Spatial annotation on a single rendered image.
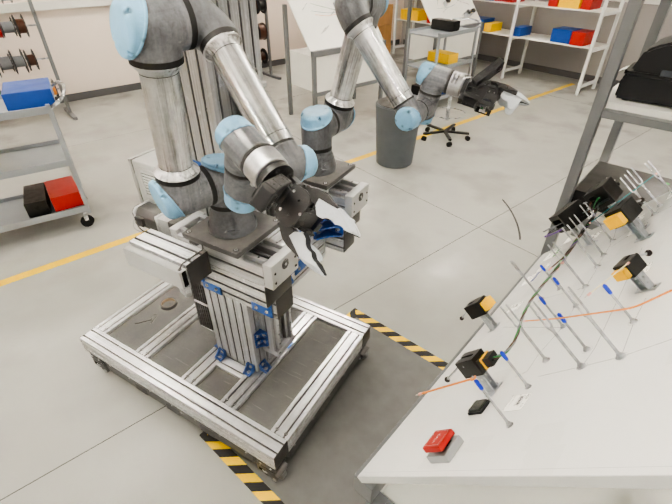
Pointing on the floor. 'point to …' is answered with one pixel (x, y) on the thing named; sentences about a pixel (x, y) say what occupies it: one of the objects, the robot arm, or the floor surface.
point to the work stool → (447, 127)
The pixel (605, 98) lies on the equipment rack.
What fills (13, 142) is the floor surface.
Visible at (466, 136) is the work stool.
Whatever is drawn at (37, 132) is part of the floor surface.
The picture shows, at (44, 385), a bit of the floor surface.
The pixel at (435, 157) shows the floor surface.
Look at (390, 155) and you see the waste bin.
